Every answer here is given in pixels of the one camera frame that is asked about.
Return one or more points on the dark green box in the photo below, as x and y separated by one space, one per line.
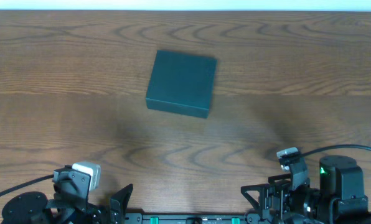
181 83

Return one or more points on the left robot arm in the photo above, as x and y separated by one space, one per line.
29 208

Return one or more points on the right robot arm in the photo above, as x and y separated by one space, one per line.
340 197

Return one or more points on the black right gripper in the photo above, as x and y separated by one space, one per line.
267 200

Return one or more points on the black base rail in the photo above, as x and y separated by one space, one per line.
139 218

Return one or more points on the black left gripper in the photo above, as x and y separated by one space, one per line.
103 211

